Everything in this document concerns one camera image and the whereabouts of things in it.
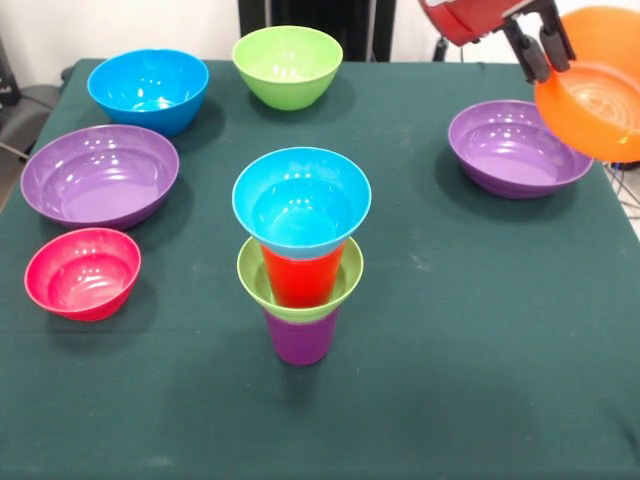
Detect black office chair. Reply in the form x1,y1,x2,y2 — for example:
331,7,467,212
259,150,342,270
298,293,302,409
0,84,64,151

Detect purple cup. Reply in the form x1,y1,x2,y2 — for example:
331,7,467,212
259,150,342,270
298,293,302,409
263,307,341,368

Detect orange bowl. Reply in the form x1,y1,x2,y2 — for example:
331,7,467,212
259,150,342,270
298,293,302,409
533,5,640,164

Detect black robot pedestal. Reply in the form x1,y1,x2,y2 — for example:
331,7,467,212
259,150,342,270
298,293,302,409
238,0,396,62

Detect pink bowl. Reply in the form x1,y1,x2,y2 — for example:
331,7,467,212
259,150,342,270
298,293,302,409
23,227,143,322

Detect small green bowl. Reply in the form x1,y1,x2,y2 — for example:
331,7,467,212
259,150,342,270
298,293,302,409
236,235,365,324

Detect large blue bowl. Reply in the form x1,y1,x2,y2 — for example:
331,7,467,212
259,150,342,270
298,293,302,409
86,48,211,137

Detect large green bowl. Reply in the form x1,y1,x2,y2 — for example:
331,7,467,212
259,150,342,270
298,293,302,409
231,25,345,112

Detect dark green tablecloth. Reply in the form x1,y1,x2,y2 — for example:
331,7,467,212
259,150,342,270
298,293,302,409
0,58,640,480

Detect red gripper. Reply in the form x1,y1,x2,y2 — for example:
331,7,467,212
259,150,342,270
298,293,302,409
418,0,577,85

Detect small blue bowl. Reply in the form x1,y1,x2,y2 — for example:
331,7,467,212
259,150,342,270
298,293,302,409
231,146,373,261

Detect red cup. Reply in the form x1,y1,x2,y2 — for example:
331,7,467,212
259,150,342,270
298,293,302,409
260,239,346,309

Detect wide purple bowl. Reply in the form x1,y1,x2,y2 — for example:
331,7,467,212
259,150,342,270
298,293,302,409
19,124,181,231
447,99,595,200

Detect grey cable bundle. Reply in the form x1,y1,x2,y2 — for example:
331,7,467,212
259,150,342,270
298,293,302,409
602,159,640,221

